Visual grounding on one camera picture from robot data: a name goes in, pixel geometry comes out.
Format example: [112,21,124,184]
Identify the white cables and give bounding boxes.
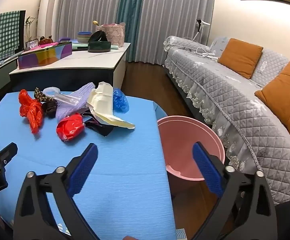
[185,39,219,60]

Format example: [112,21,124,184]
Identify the teal curtain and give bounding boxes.
[116,0,147,62]

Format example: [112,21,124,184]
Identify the pink patterned packet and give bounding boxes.
[25,43,61,52]

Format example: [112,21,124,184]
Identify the brown teapot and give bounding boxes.
[39,35,54,45]

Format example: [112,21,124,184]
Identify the small photo frame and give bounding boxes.
[25,39,39,50]

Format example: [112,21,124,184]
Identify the black television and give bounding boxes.
[0,10,26,70]

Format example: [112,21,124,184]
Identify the orange cushion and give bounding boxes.
[217,38,264,80]
[254,60,290,150]

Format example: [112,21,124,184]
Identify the blue table cover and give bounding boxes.
[0,90,177,240]

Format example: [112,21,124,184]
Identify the pink plastic basin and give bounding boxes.
[157,116,226,198]

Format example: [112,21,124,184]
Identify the grey curtain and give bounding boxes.
[55,0,125,43]
[135,0,217,65]

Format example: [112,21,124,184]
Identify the blue plastic shoe cover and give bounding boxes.
[112,87,130,114]

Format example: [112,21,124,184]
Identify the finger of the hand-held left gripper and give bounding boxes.
[0,142,19,178]

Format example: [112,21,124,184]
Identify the clear plastic packaging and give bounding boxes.
[43,86,82,107]

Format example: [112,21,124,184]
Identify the white coffee table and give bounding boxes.
[9,42,131,93]

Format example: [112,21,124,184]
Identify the white standing air conditioner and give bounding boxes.
[39,0,61,42]

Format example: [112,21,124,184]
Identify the stack of coloured bowls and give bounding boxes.
[77,31,93,44]

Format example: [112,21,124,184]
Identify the brown patterned wrapper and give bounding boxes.
[34,87,58,103]

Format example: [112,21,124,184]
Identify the bamboo plant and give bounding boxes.
[24,16,37,43]

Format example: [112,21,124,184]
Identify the long red plastic bag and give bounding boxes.
[18,89,44,134]

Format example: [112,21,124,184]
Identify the black foil wrapper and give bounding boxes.
[81,109,115,137]

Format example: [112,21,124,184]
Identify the white floor lamp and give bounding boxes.
[192,19,210,43]

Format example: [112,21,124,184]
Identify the purple foam fruit net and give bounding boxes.
[56,82,97,120]

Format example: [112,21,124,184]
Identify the pink woven basket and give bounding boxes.
[96,21,126,48]

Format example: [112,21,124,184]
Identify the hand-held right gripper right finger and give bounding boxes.
[192,141,278,240]

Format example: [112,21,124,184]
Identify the colourful box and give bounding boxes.
[17,42,73,70]

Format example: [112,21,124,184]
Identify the green checkered cloth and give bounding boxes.
[0,10,21,67]

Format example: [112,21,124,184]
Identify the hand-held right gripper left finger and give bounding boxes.
[12,143,99,240]

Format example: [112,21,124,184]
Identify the grey quilted sofa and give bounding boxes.
[163,35,290,205]

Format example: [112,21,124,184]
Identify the dark green round bag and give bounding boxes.
[87,30,112,53]

